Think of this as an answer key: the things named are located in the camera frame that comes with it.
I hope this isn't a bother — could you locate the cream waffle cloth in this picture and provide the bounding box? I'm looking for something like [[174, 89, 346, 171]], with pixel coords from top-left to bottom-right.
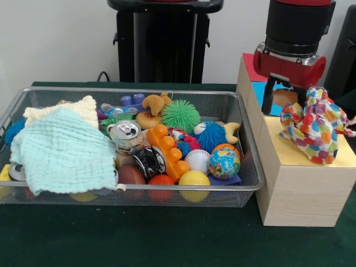
[[22, 95, 98, 130]]

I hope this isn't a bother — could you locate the orange plastic brick block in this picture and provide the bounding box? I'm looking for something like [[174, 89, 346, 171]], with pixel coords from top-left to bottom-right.
[[146, 123, 190, 183]]

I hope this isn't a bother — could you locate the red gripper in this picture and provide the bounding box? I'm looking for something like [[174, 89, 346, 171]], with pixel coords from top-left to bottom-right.
[[253, 48, 328, 115]]

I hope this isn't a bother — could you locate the white baseball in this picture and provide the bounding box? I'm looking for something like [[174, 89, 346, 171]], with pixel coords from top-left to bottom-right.
[[184, 149, 211, 176]]

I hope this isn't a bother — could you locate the globe print ball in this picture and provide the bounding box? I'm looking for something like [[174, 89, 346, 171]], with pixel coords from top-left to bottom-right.
[[208, 149, 241, 178]]

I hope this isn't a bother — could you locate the crushed black drink can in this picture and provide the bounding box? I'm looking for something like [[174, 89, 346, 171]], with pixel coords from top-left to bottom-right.
[[132, 146, 167, 179]]

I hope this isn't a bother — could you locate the yellow ball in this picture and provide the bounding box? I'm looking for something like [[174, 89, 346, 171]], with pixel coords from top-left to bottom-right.
[[178, 170, 211, 203]]

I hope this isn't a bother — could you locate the green spiky ball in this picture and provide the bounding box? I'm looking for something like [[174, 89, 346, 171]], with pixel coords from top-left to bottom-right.
[[161, 100, 201, 134]]

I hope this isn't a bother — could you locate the black upright panel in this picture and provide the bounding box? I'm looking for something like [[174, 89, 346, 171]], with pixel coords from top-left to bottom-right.
[[324, 4, 356, 98]]

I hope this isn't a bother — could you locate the black cable loop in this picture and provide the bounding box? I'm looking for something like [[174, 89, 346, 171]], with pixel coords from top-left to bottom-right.
[[96, 71, 112, 83]]

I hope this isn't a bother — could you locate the brown plush toy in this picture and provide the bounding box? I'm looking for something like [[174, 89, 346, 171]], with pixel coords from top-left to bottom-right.
[[141, 93, 172, 116]]

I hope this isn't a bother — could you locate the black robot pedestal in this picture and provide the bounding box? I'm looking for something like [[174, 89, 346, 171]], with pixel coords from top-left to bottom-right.
[[107, 0, 225, 84]]

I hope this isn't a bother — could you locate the wooden box with three holes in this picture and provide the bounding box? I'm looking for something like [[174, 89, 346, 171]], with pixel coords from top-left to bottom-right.
[[235, 52, 356, 228]]

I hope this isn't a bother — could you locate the shallow wire mesh bin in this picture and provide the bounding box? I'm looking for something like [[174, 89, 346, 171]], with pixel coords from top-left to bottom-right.
[[0, 86, 265, 208]]

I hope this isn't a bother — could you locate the green label drink can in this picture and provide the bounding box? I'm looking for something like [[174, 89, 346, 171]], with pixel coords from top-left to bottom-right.
[[107, 119, 146, 154]]

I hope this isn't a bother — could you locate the colourful spotted cloth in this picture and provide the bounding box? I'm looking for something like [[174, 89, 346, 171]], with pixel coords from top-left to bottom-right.
[[279, 86, 356, 165]]

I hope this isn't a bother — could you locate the dark green tablecloth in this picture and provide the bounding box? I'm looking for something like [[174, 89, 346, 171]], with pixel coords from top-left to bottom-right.
[[0, 81, 356, 267]]

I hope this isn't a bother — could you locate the mint green waffle cloth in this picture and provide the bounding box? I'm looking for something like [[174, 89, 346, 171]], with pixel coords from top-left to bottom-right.
[[9, 107, 119, 196]]

